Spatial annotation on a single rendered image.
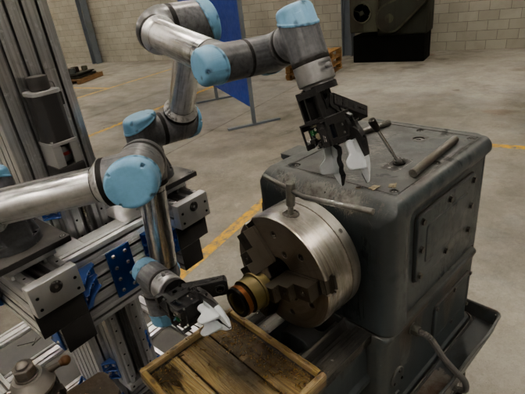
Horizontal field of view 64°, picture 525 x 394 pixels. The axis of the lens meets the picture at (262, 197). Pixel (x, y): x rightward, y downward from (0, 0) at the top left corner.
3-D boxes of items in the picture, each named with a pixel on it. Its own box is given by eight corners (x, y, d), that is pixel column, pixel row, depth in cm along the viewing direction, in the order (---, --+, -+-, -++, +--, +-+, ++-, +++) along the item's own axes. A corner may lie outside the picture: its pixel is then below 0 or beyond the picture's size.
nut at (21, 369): (34, 363, 78) (28, 349, 76) (41, 374, 75) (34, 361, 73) (12, 377, 75) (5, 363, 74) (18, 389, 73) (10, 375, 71)
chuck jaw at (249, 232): (276, 259, 109) (253, 220, 111) (286, 254, 105) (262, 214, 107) (245, 280, 103) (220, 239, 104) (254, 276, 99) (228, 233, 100)
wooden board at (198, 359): (231, 316, 124) (230, 306, 122) (327, 385, 100) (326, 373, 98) (142, 381, 107) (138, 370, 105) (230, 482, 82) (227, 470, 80)
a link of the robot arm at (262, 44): (228, 48, 89) (252, 29, 80) (271, 39, 95) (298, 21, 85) (240, 84, 91) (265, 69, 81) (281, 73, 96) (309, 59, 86)
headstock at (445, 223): (366, 205, 176) (365, 114, 159) (483, 242, 143) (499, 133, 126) (263, 274, 141) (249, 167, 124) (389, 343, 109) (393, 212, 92)
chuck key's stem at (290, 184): (284, 223, 102) (283, 181, 96) (291, 220, 103) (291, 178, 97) (291, 227, 100) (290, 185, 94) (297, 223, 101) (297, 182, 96)
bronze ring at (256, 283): (249, 261, 103) (220, 279, 98) (276, 275, 97) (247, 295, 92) (254, 291, 108) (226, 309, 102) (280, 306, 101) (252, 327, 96)
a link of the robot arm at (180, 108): (151, 127, 154) (158, -8, 109) (187, 117, 161) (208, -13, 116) (165, 152, 150) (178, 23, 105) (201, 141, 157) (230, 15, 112)
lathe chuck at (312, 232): (265, 276, 129) (258, 185, 113) (349, 331, 108) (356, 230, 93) (243, 291, 123) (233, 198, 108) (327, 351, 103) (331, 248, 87)
